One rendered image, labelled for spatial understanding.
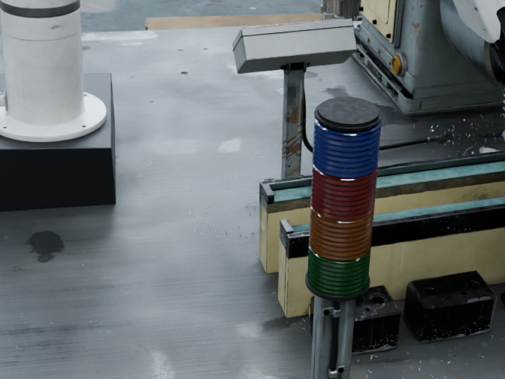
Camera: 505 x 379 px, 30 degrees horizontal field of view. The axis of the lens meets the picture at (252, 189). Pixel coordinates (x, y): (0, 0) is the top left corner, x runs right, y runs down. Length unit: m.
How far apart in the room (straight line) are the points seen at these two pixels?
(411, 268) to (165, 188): 0.46
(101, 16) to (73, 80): 3.04
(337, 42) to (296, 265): 0.36
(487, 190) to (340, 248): 0.54
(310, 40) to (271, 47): 0.06
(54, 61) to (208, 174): 0.32
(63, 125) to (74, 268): 0.25
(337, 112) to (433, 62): 0.91
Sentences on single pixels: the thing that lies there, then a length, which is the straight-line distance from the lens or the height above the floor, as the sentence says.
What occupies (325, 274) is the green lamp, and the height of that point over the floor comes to 1.06.
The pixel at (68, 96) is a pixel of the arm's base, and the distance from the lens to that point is 1.49.
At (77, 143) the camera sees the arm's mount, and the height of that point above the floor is 0.90.
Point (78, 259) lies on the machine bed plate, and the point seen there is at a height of 0.80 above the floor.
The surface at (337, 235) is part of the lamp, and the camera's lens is 0.87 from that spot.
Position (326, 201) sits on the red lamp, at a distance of 0.86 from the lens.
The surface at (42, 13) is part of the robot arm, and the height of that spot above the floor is 1.10.
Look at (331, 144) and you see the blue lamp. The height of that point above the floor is 1.20.
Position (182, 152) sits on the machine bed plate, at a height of 0.80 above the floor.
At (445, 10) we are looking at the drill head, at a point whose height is 1.04.
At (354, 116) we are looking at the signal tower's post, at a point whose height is 1.22.
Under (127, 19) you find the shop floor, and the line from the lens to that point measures 4.48.
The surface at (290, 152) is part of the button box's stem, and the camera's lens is 1.48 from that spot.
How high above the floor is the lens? 1.59
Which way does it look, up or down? 31 degrees down
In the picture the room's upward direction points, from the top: straight up
